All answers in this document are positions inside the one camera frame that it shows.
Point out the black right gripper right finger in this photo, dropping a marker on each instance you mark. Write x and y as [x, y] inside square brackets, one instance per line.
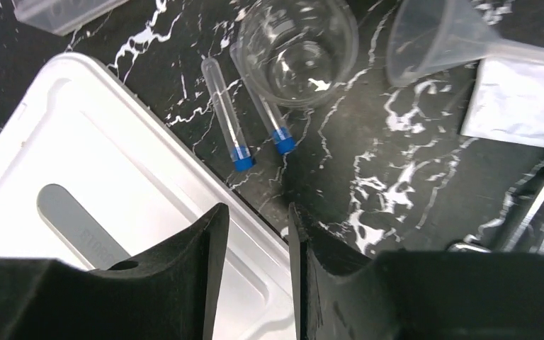
[339, 293]

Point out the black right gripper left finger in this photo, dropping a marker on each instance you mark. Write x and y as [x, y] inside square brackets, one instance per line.
[169, 291]

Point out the blue capped tube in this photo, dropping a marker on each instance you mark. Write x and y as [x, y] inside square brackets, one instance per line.
[226, 115]
[269, 112]

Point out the white bin lid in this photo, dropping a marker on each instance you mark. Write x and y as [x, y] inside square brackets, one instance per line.
[90, 176]

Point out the clear plastic funnel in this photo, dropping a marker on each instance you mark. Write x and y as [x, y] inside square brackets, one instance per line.
[428, 37]

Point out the clear glass beaker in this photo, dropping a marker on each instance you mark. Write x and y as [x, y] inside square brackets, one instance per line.
[297, 53]

